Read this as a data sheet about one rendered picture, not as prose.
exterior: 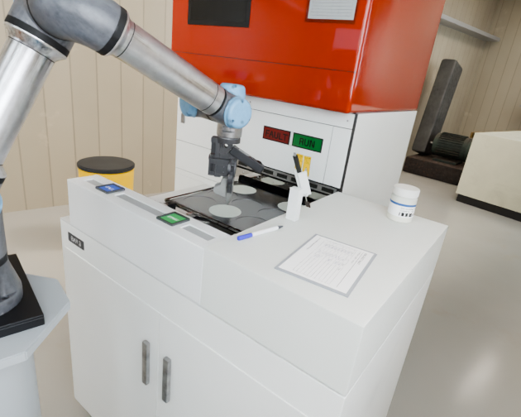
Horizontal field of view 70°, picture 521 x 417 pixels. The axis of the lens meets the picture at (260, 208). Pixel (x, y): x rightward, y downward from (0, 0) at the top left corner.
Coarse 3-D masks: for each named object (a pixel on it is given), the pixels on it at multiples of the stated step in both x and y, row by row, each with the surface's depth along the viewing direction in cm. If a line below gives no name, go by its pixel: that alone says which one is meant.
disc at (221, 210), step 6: (222, 204) 118; (210, 210) 112; (216, 210) 112; (222, 210) 113; (228, 210) 114; (234, 210) 114; (240, 210) 115; (222, 216) 109; (228, 216) 110; (234, 216) 110
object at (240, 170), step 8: (240, 168) 146; (240, 176) 148; (248, 176) 144; (256, 176) 142; (264, 176) 140; (272, 184) 138; (280, 184) 136; (288, 184) 134; (312, 192) 129; (320, 192) 128
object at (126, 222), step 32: (96, 192) 98; (128, 192) 101; (96, 224) 101; (128, 224) 91; (160, 224) 84; (192, 224) 87; (128, 256) 94; (160, 256) 86; (192, 256) 79; (192, 288) 81
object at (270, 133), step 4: (268, 128) 135; (272, 128) 134; (264, 132) 137; (268, 132) 135; (272, 132) 134; (276, 132) 133; (280, 132) 132; (284, 132) 131; (288, 132) 130; (264, 136) 137; (268, 136) 136; (272, 136) 135; (276, 136) 134; (280, 136) 133; (284, 136) 131; (288, 136) 131; (276, 140) 134; (280, 140) 133; (284, 140) 132; (288, 140) 131
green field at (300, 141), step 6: (294, 138) 129; (300, 138) 128; (306, 138) 127; (312, 138) 125; (294, 144) 130; (300, 144) 128; (306, 144) 127; (312, 144) 126; (318, 144) 124; (318, 150) 125
